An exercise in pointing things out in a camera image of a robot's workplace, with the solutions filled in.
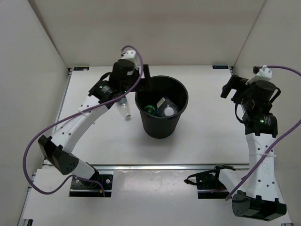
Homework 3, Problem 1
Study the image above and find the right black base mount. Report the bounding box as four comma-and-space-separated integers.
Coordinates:
184, 164, 236, 199

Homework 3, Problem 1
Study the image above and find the green plastic bottle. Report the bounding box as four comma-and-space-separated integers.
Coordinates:
143, 105, 161, 117

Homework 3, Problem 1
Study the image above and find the table corner label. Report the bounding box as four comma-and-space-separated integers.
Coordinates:
73, 67, 89, 71
212, 65, 229, 70

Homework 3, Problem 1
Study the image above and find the white bottle orange label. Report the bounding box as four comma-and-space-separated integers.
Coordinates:
157, 97, 178, 117

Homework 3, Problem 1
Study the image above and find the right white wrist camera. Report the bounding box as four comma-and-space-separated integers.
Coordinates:
246, 65, 272, 85

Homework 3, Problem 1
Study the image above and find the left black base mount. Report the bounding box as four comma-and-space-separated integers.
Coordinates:
69, 170, 113, 198

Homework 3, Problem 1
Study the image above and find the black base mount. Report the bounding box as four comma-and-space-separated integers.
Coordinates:
69, 170, 113, 198
184, 164, 236, 199

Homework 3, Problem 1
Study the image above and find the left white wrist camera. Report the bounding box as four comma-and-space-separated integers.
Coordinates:
121, 49, 139, 68

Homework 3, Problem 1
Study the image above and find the left table corner label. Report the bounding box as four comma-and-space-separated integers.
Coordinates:
73, 67, 89, 71

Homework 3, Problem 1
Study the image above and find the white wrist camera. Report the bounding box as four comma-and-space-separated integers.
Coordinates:
246, 65, 272, 85
121, 49, 139, 68

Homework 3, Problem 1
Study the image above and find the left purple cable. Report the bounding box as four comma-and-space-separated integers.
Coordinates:
23, 45, 144, 195

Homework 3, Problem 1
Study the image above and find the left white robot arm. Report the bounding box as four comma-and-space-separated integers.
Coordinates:
38, 59, 151, 188

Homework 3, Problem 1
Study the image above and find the right table corner label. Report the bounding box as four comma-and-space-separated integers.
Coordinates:
212, 65, 229, 70

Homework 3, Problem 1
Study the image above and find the clear bottle green label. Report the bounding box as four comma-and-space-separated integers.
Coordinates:
116, 97, 131, 120

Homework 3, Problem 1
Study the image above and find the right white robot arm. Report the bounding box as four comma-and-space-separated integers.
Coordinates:
211, 75, 287, 221

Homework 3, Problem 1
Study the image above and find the black plastic waste bin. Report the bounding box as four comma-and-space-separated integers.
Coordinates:
135, 75, 189, 139

